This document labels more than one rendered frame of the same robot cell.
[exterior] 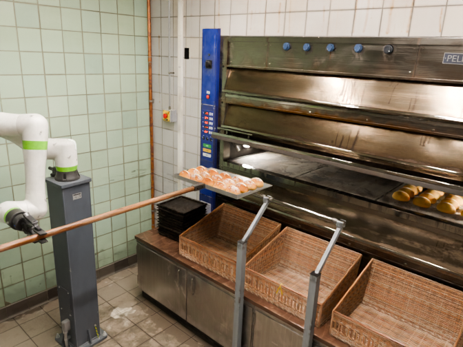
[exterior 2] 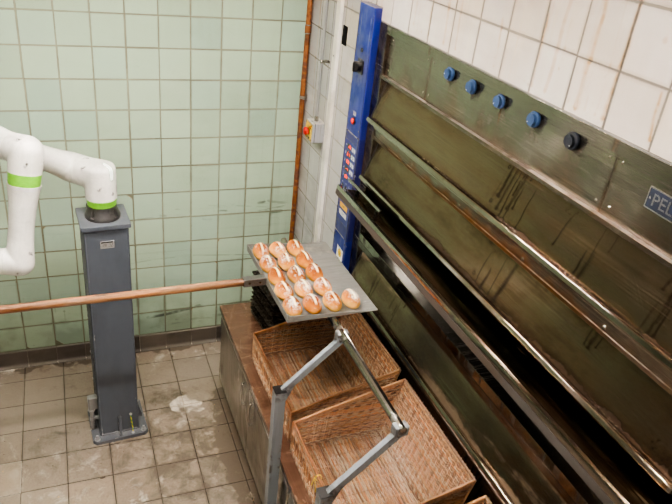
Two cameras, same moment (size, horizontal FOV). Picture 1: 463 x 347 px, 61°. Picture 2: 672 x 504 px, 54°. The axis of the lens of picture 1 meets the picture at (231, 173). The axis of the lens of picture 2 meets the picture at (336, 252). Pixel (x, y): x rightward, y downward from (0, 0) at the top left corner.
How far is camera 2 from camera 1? 1.21 m
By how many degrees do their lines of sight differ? 25
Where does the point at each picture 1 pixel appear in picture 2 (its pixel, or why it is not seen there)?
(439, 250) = not seen: outside the picture
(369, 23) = (555, 77)
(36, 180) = (18, 226)
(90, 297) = (124, 378)
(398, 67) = (581, 181)
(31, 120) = (15, 147)
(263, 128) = (404, 204)
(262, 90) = (411, 140)
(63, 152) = (90, 182)
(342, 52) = (515, 117)
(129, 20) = not seen: outside the picture
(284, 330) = not seen: outside the picture
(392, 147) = (544, 327)
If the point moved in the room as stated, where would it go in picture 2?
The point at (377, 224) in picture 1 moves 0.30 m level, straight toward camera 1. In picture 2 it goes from (508, 445) to (445, 486)
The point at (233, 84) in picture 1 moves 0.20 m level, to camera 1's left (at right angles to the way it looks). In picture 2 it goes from (384, 112) to (340, 101)
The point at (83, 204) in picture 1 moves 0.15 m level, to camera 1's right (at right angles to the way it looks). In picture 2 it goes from (117, 256) to (144, 267)
